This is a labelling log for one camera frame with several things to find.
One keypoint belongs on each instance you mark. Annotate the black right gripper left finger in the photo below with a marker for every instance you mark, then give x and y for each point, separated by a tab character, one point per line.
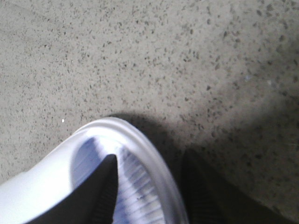
93	202

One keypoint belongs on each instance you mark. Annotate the light blue slipper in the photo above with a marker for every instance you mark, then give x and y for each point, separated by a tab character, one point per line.
147	192

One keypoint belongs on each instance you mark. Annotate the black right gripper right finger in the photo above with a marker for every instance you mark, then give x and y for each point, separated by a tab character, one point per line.
210	199

